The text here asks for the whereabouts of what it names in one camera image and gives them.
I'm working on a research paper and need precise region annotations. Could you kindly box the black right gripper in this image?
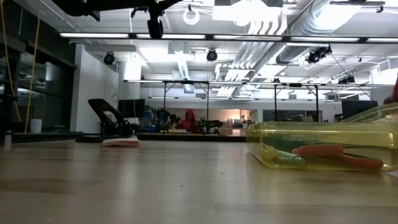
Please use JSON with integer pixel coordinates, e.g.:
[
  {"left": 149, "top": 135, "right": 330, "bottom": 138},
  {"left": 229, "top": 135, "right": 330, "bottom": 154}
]
[{"left": 51, "top": 0, "right": 183, "bottom": 22}]

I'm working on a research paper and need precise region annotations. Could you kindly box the pink sticky note pad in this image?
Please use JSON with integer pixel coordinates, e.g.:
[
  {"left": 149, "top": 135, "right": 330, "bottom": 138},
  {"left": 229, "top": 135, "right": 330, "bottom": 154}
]
[{"left": 100, "top": 136, "right": 141, "bottom": 148}]

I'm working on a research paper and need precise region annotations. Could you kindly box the teal pen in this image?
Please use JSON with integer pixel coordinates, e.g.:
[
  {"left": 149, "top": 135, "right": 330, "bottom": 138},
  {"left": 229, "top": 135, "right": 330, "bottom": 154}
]
[{"left": 274, "top": 149, "right": 307, "bottom": 167}]

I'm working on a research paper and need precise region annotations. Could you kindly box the yellow transparent pencil case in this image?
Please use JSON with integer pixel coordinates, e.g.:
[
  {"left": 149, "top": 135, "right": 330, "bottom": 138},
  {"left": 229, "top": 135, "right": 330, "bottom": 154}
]
[{"left": 246, "top": 101, "right": 398, "bottom": 174}]

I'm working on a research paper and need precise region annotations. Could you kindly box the white LED light bar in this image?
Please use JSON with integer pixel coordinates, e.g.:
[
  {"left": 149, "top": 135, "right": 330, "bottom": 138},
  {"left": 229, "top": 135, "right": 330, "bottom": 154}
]
[
  {"left": 58, "top": 32, "right": 130, "bottom": 39},
  {"left": 213, "top": 34, "right": 284, "bottom": 42},
  {"left": 136, "top": 33, "right": 206, "bottom": 40},
  {"left": 366, "top": 37, "right": 398, "bottom": 44},
  {"left": 290, "top": 36, "right": 361, "bottom": 44}
]

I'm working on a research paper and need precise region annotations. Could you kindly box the black computer monitor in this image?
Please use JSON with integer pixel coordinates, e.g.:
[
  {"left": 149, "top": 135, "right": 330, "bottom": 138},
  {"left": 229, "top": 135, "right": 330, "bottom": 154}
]
[{"left": 117, "top": 98, "right": 146, "bottom": 119}]

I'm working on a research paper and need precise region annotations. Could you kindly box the white cup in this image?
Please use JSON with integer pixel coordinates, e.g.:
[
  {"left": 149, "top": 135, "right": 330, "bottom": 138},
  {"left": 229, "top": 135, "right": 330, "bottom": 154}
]
[{"left": 29, "top": 118, "right": 44, "bottom": 134}]

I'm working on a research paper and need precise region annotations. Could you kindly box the black hole punch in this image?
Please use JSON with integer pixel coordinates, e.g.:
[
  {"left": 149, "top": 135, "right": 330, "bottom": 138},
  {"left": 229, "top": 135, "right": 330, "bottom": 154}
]
[{"left": 75, "top": 98, "right": 136, "bottom": 144}]

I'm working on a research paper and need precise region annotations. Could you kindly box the person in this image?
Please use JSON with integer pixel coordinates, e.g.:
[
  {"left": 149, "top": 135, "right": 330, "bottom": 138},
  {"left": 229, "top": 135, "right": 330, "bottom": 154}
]
[
  {"left": 179, "top": 108, "right": 202, "bottom": 135},
  {"left": 382, "top": 73, "right": 398, "bottom": 105}
]

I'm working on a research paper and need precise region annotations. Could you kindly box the black wide screen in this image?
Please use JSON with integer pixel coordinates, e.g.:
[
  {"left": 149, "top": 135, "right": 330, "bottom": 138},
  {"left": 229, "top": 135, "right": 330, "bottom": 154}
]
[{"left": 341, "top": 100, "right": 379, "bottom": 121}]

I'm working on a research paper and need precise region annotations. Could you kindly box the yellow cable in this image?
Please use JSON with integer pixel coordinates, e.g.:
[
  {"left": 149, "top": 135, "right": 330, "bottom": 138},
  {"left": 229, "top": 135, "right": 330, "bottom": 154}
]
[
  {"left": 0, "top": 0, "right": 23, "bottom": 124},
  {"left": 24, "top": 0, "right": 42, "bottom": 134}
]

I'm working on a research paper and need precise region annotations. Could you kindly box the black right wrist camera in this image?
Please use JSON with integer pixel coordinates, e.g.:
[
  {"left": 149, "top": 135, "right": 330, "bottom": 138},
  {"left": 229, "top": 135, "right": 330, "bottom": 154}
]
[{"left": 147, "top": 6, "right": 165, "bottom": 40}]

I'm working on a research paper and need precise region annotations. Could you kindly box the white ring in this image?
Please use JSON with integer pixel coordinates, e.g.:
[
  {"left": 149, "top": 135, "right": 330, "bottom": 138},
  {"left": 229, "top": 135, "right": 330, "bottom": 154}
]
[{"left": 182, "top": 7, "right": 201, "bottom": 26}]

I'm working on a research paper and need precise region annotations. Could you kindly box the black metal rack frame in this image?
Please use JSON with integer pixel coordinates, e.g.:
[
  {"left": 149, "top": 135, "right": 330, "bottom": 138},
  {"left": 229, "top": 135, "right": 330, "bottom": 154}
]
[
  {"left": 273, "top": 83, "right": 320, "bottom": 123},
  {"left": 162, "top": 80, "right": 210, "bottom": 135}
]

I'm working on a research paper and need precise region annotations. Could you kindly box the black aluminium table frame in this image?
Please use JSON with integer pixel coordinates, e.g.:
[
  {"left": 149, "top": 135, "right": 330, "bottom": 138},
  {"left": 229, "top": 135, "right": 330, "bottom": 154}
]
[{"left": 0, "top": 30, "right": 398, "bottom": 144}]

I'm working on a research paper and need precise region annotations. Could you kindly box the silver ventilation duct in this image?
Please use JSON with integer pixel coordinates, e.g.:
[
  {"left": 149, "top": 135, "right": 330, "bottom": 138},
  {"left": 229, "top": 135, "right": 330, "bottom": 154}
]
[{"left": 275, "top": 0, "right": 377, "bottom": 65}]

